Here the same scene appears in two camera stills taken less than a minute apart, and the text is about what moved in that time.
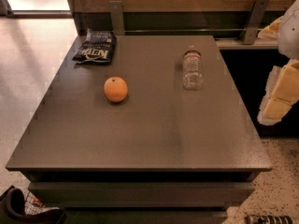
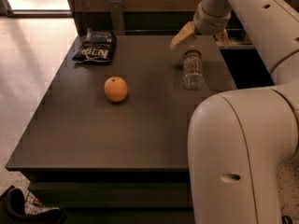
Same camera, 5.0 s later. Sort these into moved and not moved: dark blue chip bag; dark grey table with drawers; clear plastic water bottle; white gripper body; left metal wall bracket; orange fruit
Moved: white gripper body
Not moved: left metal wall bracket; clear plastic water bottle; dark grey table with drawers; orange fruit; dark blue chip bag
